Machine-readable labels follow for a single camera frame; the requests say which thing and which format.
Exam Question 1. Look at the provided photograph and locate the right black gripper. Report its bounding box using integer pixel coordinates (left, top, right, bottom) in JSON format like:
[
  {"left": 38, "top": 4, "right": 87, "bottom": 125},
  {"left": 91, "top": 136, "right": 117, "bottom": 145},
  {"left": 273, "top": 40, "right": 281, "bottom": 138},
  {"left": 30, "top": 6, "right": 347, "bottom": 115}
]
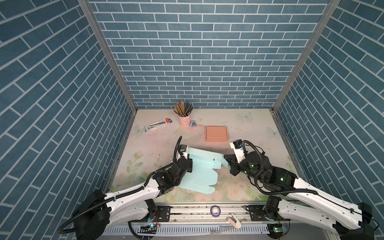
[{"left": 222, "top": 153, "right": 265, "bottom": 184}]

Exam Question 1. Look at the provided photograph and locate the light blue paper box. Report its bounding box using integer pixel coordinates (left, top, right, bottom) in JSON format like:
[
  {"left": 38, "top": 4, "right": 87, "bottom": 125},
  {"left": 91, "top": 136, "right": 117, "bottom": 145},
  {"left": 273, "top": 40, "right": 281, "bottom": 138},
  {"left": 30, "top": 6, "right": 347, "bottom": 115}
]
[{"left": 179, "top": 147, "right": 229, "bottom": 195}]

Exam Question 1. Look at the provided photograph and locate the orange paper box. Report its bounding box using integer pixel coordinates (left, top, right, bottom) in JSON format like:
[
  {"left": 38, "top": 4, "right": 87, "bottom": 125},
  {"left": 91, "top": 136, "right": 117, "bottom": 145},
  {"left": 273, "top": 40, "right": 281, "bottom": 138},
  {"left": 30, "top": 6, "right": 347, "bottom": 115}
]
[{"left": 206, "top": 126, "right": 229, "bottom": 143}]

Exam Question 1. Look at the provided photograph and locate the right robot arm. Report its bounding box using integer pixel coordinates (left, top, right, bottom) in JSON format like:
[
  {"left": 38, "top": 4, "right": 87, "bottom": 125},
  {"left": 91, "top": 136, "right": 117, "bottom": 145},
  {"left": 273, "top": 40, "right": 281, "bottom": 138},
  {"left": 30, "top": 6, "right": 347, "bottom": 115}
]
[{"left": 224, "top": 149, "right": 375, "bottom": 240}]

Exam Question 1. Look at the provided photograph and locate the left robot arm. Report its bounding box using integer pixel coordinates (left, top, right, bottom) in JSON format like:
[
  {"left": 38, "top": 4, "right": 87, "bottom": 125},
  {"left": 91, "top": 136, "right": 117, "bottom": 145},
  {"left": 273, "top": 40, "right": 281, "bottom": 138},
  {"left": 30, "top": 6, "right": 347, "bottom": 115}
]
[{"left": 73, "top": 157, "right": 193, "bottom": 240}]

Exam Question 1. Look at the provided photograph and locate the white pen box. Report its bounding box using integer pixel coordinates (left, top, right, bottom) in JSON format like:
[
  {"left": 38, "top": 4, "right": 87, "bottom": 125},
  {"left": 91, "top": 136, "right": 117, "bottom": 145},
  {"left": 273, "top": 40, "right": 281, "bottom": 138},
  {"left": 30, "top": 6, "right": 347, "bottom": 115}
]
[{"left": 145, "top": 118, "right": 173, "bottom": 132}]

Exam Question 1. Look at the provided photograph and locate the purple tape roll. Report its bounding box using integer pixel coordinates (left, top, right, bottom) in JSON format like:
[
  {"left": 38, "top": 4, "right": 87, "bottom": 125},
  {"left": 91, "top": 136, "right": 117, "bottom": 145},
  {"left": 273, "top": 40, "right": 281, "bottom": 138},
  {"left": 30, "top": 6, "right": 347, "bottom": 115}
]
[{"left": 210, "top": 205, "right": 221, "bottom": 218}]

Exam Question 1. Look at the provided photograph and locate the white pink clip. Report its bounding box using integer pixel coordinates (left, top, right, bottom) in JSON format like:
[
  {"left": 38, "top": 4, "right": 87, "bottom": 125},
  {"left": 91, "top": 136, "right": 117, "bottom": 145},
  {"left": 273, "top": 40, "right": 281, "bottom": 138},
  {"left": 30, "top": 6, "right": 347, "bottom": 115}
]
[{"left": 227, "top": 215, "right": 242, "bottom": 229}]

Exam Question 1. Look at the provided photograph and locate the pink pencil cup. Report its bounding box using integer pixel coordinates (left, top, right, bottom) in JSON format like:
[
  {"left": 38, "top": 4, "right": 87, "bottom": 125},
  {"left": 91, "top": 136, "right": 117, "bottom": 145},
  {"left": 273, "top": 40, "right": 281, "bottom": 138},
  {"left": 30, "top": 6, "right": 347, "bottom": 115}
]
[{"left": 179, "top": 116, "right": 191, "bottom": 128}]

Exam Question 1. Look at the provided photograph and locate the small blue stapler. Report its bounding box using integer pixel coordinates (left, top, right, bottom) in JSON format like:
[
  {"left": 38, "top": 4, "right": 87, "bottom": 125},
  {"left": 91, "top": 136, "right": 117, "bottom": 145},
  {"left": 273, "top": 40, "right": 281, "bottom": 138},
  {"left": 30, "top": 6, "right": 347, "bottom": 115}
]
[{"left": 190, "top": 120, "right": 197, "bottom": 128}]

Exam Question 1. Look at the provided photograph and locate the bundle of coloured pencils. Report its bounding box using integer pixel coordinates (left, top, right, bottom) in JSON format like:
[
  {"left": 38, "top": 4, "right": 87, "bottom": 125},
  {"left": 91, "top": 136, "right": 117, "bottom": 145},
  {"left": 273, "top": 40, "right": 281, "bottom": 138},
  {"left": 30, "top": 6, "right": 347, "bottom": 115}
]
[{"left": 173, "top": 101, "right": 194, "bottom": 118}]

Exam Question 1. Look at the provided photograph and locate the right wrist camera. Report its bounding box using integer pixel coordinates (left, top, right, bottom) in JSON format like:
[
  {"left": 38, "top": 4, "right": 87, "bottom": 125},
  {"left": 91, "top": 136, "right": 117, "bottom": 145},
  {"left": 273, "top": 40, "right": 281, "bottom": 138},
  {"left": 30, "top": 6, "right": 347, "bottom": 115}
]
[{"left": 230, "top": 140, "right": 246, "bottom": 164}]

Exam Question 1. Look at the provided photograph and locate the right black cable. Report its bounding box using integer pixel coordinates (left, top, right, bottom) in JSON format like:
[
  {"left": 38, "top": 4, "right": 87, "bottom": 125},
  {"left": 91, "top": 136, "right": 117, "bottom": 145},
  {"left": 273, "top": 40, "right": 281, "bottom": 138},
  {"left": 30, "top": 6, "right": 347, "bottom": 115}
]
[{"left": 241, "top": 139, "right": 381, "bottom": 232}]

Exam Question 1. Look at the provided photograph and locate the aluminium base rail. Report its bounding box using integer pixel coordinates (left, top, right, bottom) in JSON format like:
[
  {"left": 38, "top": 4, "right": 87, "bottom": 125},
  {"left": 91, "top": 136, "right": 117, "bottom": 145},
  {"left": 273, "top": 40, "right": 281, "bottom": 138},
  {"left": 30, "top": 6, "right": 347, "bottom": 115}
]
[{"left": 77, "top": 201, "right": 343, "bottom": 240}]

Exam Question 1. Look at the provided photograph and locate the left black corrugated cable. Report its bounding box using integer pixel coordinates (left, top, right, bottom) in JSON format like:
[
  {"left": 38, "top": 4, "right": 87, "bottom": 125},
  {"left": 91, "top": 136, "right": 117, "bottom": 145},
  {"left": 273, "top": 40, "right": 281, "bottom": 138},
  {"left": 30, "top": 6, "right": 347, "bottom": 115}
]
[{"left": 56, "top": 135, "right": 184, "bottom": 240}]

